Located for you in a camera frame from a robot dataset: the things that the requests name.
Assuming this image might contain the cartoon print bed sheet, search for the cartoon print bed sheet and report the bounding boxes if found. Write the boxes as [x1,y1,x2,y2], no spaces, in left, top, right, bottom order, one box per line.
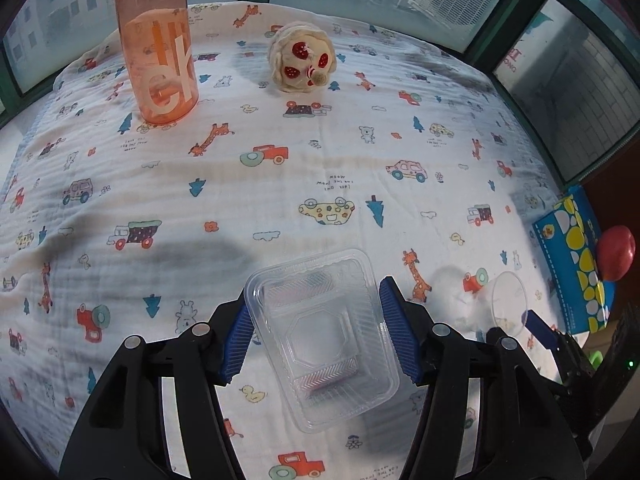
[1,3,563,469]

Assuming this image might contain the green plastic mesh wastebasket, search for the green plastic mesh wastebasket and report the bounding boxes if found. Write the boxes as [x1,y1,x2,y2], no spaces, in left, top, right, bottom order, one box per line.
[588,350,603,370]

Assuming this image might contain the clear plastic tray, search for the clear plastic tray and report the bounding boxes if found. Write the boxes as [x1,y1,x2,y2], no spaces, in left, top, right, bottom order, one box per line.
[243,248,399,434]

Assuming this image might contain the blue yellow tissue box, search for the blue yellow tissue box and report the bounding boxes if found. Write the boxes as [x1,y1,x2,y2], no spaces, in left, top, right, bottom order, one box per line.
[533,185,616,335]

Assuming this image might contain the orange water bottle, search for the orange water bottle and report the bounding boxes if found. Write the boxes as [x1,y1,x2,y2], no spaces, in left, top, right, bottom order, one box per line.
[115,0,198,125]

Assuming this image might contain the red apple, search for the red apple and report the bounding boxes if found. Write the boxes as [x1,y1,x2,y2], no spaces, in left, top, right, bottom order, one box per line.
[596,226,636,282]

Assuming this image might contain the small clear plastic cup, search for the small clear plastic cup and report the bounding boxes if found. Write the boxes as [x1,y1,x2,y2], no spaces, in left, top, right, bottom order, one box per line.
[489,271,528,337]

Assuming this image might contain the cream plush toy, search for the cream plush toy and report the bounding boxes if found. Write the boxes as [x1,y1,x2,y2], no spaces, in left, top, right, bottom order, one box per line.
[267,22,337,93]

